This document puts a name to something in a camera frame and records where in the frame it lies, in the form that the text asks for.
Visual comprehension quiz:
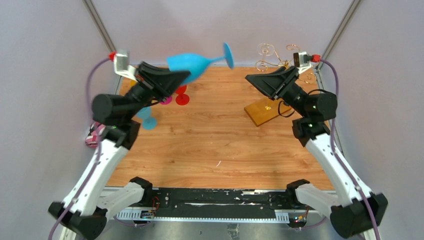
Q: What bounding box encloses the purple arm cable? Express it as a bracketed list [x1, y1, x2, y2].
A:
[291, 54, 382, 240]
[47, 56, 150, 240]

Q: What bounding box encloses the blue wine glass front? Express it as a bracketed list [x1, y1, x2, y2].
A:
[135, 106, 158, 130]

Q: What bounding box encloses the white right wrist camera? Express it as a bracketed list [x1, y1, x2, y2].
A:
[293, 51, 312, 74]

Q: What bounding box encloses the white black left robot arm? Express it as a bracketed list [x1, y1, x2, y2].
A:
[48, 62, 190, 240]

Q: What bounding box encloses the pink camouflage cloth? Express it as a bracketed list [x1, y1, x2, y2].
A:
[85, 121, 106, 149]

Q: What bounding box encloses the clear wine glass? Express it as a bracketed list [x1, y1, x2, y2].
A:
[256, 43, 275, 56]

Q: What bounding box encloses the blue wine glass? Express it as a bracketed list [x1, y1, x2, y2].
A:
[135, 106, 158, 130]
[166, 42, 235, 86]

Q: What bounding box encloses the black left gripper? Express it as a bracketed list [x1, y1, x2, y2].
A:
[123, 61, 190, 120]

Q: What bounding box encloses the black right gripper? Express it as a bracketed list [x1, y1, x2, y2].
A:
[245, 66, 310, 118]

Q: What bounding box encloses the wooden rack base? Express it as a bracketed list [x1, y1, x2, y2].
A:
[244, 98, 292, 127]

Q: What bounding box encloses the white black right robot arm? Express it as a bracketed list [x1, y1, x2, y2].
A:
[245, 66, 388, 239]

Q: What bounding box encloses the black mounting base plate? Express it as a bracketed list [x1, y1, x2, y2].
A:
[120, 187, 320, 220]

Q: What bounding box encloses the yellow wine glass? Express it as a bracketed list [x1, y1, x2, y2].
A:
[129, 80, 138, 88]

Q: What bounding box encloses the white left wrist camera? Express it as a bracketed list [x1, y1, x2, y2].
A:
[113, 49, 136, 81]

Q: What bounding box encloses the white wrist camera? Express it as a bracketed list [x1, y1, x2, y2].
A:
[113, 49, 136, 81]
[293, 51, 312, 74]

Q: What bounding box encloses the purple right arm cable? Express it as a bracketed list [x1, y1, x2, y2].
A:
[291, 54, 382, 240]

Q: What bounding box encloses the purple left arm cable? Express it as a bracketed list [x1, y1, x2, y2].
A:
[47, 56, 150, 240]

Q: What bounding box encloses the red wine glass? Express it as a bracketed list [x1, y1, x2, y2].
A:
[175, 85, 190, 106]

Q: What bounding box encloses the magenta wine glass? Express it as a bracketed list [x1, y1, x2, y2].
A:
[160, 96, 173, 105]

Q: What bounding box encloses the aluminium frame rail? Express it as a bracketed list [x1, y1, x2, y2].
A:
[99, 190, 345, 223]

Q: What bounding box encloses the gold wire glass rack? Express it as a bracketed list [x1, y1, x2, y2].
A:
[254, 44, 317, 84]

